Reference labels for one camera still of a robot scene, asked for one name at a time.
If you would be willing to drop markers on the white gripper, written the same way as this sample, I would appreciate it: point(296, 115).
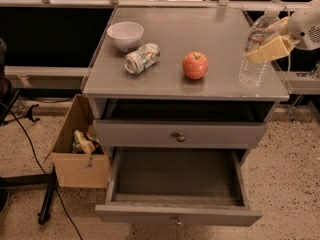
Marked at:
point(304, 25)

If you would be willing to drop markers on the clear plastic water bottle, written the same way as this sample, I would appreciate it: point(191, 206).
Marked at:
point(251, 74)

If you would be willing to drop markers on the grey drawer cabinet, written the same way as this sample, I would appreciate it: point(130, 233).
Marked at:
point(163, 92)

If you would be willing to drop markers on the grey upper drawer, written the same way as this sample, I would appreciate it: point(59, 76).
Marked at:
point(179, 134)

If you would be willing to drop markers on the grey open middle drawer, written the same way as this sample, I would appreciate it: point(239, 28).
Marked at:
point(177, 186)

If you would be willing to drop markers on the red apple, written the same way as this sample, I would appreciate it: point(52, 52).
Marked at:
point(195, 65)

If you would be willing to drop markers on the crushed soda can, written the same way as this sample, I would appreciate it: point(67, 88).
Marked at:
point(142, 58)

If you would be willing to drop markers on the white ceramic bowl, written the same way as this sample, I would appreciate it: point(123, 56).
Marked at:
point(126, 36)

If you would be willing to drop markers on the snack bags in box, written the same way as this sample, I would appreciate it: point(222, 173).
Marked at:
point(83, 143)

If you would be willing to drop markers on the cardboard box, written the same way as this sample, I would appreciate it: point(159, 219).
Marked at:
point(78, 170)

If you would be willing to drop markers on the black stand base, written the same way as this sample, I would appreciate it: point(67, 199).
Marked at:
point(50, 182)

